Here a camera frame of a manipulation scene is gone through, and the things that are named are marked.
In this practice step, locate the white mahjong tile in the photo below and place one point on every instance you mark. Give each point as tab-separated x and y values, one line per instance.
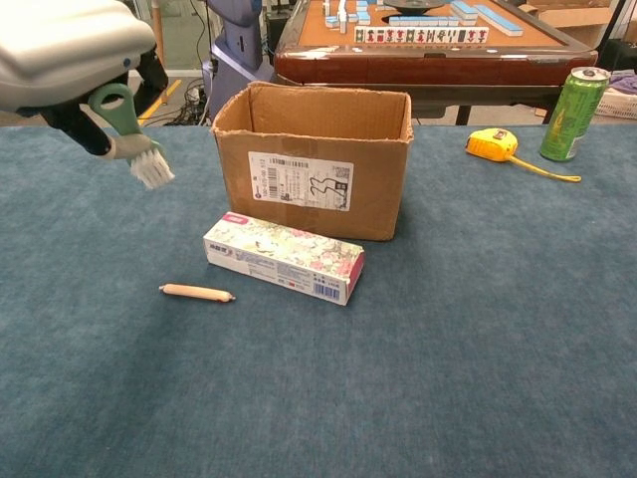
484	35
421	35
390	35
463	35
369	35
473	35
401	35
432	35
380	35
359	35
453	35
442	35
411	35

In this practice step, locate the open brown cardboard box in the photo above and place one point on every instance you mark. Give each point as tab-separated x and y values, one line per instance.
373	199

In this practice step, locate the green toothbrush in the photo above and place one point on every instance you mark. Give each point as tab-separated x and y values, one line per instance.
151	170

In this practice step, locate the purple cloth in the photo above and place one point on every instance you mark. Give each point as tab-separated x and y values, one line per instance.
624	82

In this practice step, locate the white power strip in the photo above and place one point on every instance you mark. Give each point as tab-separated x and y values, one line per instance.
195	95

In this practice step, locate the light wooden pole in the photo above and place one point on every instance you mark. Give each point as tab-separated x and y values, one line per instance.
158	15

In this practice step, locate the dark round centre dish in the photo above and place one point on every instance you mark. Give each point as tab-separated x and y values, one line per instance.
415	6

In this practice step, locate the long blue mahjong tile row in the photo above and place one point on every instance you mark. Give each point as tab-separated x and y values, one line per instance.
500	21

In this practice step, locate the blue grey machine base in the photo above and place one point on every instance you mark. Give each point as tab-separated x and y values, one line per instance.
234	74

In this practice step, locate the wrapped sausage stick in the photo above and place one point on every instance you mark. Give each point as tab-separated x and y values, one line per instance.
199	292

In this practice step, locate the brown mahjong table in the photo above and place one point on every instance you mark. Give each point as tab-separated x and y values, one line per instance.
398	70

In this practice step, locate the blue carpet table cover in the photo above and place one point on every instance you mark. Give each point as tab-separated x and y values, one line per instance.
448	348

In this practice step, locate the short blue mahjong tile stack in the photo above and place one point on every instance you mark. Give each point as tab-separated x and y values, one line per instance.
465	10

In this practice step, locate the white plastic basket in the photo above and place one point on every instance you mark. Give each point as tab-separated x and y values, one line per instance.
619	104

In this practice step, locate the green drink can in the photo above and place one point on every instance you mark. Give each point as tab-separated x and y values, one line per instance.
572	114

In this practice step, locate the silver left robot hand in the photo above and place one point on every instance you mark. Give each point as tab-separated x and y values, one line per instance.
60	45

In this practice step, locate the yellow tape measure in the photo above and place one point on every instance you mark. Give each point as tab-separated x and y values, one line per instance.
490	144

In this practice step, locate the white floral toothpaste box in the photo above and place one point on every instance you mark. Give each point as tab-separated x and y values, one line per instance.
278	249

